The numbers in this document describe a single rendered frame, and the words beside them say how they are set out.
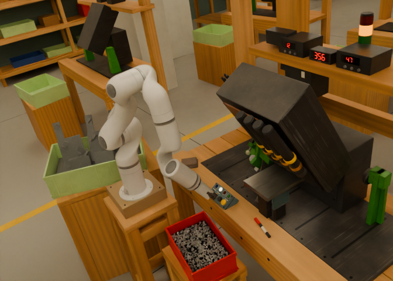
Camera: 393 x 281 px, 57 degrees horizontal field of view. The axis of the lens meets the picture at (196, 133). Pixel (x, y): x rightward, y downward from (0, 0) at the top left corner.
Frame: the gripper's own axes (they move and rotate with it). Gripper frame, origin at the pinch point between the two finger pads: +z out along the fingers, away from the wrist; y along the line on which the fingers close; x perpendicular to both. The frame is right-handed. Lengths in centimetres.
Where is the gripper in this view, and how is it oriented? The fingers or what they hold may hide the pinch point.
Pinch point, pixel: (213, 195)
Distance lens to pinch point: 175.2
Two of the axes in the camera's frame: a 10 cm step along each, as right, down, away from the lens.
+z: 6.0, 4.9, 6.3
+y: 5.2, 3.6, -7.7
